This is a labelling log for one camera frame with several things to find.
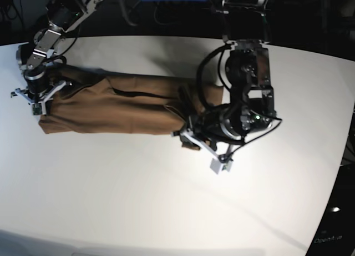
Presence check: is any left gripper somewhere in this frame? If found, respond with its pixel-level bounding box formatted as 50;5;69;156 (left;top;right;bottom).
171;108;236;162

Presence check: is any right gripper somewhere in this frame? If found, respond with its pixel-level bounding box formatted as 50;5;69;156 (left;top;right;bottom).
11;73;73;116

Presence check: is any brown T-shirt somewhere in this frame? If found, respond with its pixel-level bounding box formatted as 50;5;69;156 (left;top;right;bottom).
38;64;225;153

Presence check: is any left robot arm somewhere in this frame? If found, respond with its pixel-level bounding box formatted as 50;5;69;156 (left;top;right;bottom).
172;0;283;173

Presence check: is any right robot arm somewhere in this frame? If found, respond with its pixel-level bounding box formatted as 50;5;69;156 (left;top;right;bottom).
11;0;105;116

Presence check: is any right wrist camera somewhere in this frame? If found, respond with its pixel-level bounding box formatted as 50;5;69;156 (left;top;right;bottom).
31;103;42;116

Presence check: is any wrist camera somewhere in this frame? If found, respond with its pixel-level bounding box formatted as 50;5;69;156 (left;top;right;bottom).
31;103;42;116
210;159;233;174

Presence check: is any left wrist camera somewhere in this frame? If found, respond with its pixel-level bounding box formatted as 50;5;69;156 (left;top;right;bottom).
210;159;233;174

